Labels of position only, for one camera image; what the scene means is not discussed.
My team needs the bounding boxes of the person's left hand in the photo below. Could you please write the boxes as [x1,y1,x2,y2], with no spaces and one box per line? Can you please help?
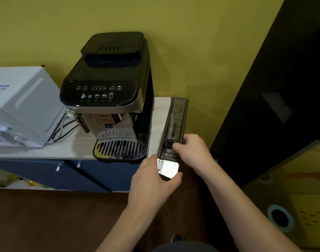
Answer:
[128,154,183,211]

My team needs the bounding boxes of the person's right hand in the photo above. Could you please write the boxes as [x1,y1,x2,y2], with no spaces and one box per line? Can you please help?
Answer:
[172,133,218,177]

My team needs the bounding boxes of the smoky transparent water tank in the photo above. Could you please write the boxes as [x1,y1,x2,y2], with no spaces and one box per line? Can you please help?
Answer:
[156,97,189,179]

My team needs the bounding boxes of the person's right forearm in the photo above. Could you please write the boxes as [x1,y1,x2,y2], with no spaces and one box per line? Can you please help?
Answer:
[201,165,303,252]

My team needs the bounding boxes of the person's left forearm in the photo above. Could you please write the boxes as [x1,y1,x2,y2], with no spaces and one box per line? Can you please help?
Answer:
[95,204,156,252]

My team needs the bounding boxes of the black drip tray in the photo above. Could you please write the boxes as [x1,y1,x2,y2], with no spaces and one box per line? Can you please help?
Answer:
[93,128,148,164]

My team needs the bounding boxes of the person's dark shorts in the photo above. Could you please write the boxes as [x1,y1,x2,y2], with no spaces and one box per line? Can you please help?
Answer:
[152,241,225,252]

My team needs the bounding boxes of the blue cabinet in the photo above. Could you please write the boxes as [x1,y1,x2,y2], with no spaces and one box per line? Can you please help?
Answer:
[0,96,171,194]

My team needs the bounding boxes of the black coffee machine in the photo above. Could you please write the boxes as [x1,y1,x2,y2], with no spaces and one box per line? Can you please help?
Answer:
[60,31,154,163]

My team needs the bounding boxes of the tall black fridge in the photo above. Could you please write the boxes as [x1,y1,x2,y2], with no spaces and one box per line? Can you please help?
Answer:
[209,0,320,187]

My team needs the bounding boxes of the yellow box with round hole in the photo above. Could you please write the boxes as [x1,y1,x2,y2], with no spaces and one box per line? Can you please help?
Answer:
[241,140,320,250]

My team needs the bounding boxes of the colourful packets on shelf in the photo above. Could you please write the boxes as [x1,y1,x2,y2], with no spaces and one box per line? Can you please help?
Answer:
[0,166,54,190]

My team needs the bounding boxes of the white microwave oven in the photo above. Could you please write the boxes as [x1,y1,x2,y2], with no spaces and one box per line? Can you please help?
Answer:
[0,66,66,148]

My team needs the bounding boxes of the black cable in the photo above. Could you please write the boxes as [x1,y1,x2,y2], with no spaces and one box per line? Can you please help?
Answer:
[52,118,80,142]

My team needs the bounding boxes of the white cable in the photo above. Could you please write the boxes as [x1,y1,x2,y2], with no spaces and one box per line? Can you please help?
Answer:
[46,113,77,144]

